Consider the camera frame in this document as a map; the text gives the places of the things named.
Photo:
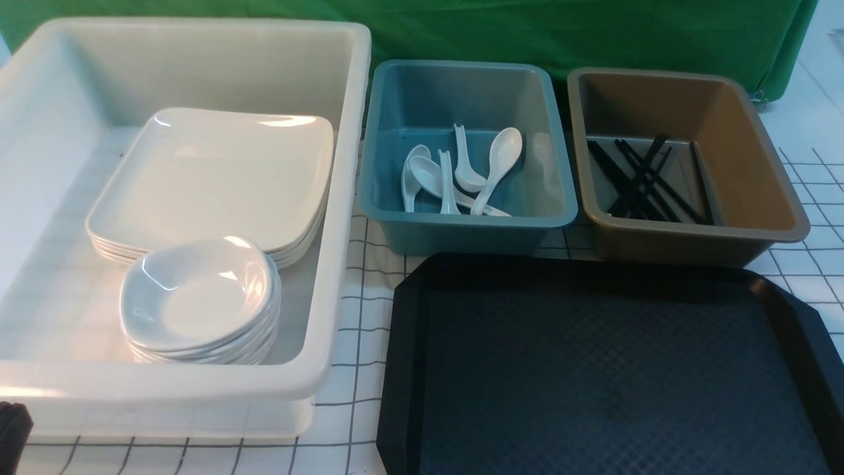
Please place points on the black chopsticks in bin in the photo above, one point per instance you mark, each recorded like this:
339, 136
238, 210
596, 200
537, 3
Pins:
645, 194

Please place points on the green cloth backdrop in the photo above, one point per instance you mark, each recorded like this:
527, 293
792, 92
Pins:
755, 43

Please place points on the stack of white plates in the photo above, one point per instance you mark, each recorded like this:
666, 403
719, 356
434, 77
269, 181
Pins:
283, 257

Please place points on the brown plastic bin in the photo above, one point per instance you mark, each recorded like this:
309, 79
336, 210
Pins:
754, 203

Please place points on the large white square plate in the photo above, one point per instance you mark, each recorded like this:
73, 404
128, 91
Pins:
193, 174

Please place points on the blue plastic bin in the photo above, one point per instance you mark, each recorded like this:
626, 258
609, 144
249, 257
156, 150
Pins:
419, 103

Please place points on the white ceramic soup spoon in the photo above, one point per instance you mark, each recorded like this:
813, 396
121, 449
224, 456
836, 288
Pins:
420, 173

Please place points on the black plastic tray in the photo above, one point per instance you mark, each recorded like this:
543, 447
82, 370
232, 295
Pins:
517, 365

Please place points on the stack of white bowls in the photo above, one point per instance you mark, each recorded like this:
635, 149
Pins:
214, 301

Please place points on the large white plastic tub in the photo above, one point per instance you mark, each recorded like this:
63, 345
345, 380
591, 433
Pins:
73, 96

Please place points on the binder clip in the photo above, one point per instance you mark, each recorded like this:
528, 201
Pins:
759, 99

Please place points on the white spoon in bin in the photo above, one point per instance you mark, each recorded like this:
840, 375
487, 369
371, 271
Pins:
504, 152

